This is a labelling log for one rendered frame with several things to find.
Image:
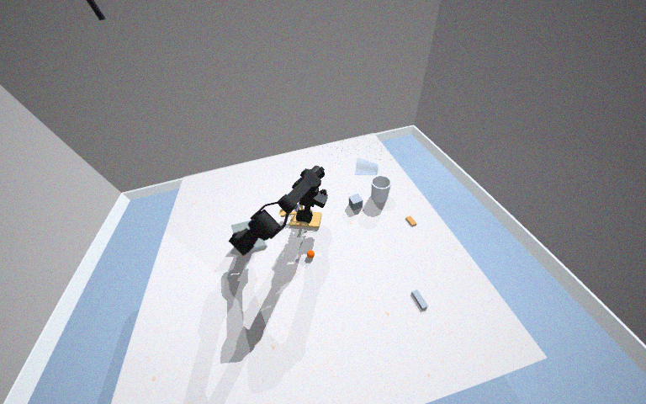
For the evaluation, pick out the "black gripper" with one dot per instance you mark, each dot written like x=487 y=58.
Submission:
x=305 y=215

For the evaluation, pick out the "white cylindrical cup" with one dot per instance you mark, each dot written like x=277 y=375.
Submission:
x=380 y=188

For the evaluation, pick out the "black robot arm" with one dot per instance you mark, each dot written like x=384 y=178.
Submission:
x=263 y=226

